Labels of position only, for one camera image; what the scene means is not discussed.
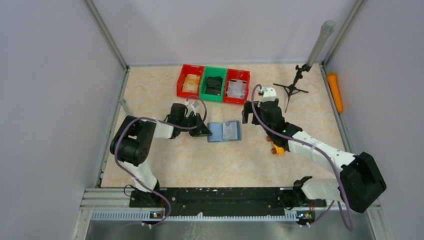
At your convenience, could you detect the grey bracket tool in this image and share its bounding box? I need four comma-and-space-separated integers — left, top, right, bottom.
118, 98, 133, 116

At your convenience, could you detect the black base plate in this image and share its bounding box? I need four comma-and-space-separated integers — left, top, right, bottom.
129, 187, 327, 217

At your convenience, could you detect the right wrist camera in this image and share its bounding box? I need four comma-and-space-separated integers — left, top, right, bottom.
258, 86, 277, 103

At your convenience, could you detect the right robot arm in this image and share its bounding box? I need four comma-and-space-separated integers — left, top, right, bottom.
242, 100, 387, 213

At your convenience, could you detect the orange flashlight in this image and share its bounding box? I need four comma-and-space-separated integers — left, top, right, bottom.
326, 72, 344, 113

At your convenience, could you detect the red bin with clear bags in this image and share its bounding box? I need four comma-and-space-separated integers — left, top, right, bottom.
222, 68, 250, 105

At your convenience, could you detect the black mini tripod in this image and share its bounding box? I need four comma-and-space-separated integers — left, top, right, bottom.
273, 63, 312, 113

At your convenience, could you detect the green plastic bin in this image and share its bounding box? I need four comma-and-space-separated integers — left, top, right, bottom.
199, 66, 227, 102

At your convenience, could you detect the red bin with orange items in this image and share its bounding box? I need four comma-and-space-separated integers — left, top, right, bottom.
176, 64, 205, 98

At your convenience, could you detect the white VIP card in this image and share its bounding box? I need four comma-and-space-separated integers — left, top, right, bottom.
222, 120, 241, 141

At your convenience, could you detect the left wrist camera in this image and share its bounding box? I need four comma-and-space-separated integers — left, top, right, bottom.
185, 100, 200, 116

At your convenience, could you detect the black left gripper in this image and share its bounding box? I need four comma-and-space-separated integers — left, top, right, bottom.
178, 112, 212, 137

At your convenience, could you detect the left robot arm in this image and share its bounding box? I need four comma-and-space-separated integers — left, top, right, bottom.
109, 102, 212, 207

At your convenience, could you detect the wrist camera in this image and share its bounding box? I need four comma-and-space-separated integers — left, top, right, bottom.
185, 100, 200, 116
258, 86, 277, 103

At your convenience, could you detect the aluminium frame rail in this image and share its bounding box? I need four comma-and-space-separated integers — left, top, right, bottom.
71, 187, 393, 240

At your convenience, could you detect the teal card holder wallet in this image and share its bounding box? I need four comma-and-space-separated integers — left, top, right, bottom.
207, 120, 242, 143

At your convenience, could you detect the grey cylinder on tripod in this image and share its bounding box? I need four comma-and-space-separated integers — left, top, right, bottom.
305, 19, 336, 68

